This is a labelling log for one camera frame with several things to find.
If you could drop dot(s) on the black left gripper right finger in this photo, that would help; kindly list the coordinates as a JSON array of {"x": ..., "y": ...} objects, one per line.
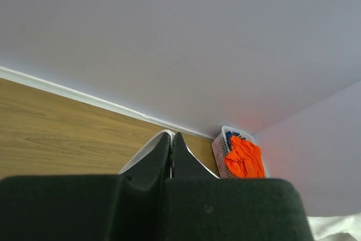
[{"x": 197, "y": 205}]

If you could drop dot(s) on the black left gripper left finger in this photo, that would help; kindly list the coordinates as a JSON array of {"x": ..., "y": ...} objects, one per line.
[{"x": 87, "y": 207}]

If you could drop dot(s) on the white t shirt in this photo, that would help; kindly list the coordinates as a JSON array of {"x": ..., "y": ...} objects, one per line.
[{"x": 322, "y": 228}]

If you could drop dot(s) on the white plastic laundry basket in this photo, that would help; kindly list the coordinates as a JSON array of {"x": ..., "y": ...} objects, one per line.
[{"x": 220, "y": 150}]

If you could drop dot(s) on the orange t shirt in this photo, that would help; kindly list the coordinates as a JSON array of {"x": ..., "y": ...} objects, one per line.
[{"x": 245, "y": 159}]

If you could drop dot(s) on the blue garment in basket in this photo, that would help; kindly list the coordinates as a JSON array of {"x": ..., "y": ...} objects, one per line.
[{"x": 229, "y": 135}]

